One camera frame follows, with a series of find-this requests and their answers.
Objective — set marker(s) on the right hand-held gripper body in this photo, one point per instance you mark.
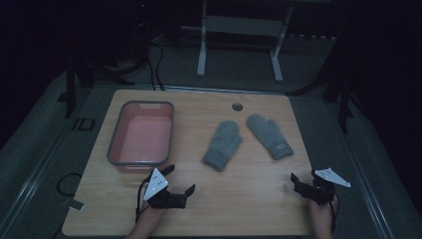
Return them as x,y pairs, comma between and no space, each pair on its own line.
320,192

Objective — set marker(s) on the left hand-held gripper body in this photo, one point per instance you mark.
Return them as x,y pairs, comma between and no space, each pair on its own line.
156,184

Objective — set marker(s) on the pink basin with grey rim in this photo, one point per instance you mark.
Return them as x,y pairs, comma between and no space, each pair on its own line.
145,136

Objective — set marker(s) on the grey mitten with label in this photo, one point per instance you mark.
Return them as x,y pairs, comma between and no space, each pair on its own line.
268,134

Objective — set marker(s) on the plain grey mitten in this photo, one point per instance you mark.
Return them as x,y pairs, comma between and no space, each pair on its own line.
225,142

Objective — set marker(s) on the person's right hand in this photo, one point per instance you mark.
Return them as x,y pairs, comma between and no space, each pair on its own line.
321,214

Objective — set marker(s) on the person's left hand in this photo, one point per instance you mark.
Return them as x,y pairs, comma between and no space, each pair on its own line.
151,215

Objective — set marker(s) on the grey tape piece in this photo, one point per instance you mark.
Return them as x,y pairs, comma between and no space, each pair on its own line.
74,204

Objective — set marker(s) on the black tripod stand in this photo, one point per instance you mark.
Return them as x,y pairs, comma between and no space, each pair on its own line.
70,93

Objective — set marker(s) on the white metal stand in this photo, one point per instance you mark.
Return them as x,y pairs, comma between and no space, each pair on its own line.
239,26

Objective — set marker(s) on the black rectangular floor bracket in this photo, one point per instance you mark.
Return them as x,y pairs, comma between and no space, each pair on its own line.
75,124

